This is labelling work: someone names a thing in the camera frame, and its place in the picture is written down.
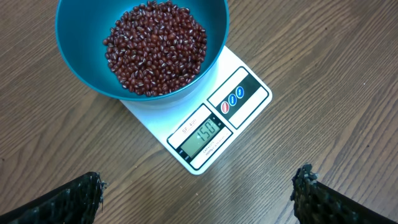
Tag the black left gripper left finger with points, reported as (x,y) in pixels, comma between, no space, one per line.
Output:
(74,202)

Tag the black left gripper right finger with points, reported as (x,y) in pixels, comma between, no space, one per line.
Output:
(316,203)

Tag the white digital kitchen scale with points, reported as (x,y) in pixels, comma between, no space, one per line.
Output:
(197,124)

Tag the blue metal bowl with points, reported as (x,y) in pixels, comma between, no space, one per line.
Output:
(82,25)

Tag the red beans in bowl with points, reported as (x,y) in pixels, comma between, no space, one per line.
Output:
(156,48)

